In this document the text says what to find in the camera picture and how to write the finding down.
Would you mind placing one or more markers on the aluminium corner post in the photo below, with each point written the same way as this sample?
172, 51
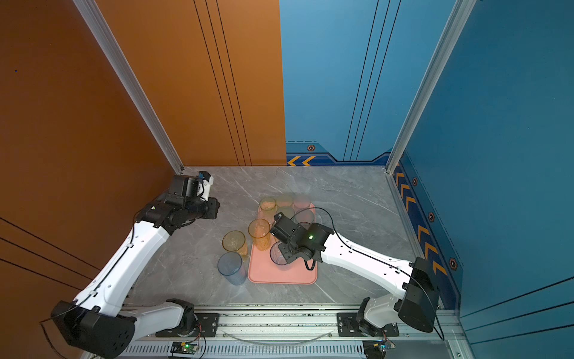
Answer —
105, 38
444, 48

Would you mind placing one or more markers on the green circuit board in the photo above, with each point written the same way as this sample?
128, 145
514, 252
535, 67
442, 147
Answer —
377, 349
185, 349

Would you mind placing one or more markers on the tall yellow glass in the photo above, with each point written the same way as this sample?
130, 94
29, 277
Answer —
259, 230

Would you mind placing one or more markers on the yellow-green short glass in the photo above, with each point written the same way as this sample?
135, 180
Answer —
284, 200

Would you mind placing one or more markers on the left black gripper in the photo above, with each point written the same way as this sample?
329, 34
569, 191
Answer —
214, 208

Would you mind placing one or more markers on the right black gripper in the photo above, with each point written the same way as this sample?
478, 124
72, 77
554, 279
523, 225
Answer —
289, 258

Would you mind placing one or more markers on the pink plastic tray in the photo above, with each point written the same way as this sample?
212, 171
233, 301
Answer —
263, 271

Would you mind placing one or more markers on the left aluminium corner post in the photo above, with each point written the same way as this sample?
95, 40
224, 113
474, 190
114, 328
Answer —
105, 38

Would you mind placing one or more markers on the aluminium front rail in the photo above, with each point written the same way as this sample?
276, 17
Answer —
303, 331

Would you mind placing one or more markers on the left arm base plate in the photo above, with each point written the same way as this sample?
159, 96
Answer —
203, 324

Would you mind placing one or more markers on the amber orange glass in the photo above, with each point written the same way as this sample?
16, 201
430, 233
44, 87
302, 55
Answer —
235, 241

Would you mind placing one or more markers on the pale pink clear glass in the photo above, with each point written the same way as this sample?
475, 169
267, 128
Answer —
301, 201

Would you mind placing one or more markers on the tall blue glass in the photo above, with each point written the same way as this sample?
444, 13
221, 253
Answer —
231, 266

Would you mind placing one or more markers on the left green circuit board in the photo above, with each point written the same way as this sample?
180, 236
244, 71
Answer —
185, 349

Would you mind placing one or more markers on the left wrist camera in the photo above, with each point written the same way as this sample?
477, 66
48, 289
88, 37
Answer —
205, 182

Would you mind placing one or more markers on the small green glass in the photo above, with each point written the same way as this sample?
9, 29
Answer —
268, 205

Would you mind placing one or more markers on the right aluminium corner post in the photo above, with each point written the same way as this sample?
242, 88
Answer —
444, 48

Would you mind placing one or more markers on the blue short glass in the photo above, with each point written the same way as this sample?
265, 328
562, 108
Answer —
277, 257

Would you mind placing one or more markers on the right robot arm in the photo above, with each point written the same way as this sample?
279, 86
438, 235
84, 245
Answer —
413, 292

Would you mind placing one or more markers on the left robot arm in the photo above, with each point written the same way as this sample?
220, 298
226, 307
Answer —
96, 320

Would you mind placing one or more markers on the right green circuit board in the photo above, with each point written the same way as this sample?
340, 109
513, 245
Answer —
377, 349

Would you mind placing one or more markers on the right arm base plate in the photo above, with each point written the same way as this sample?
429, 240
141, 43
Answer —
350, 326

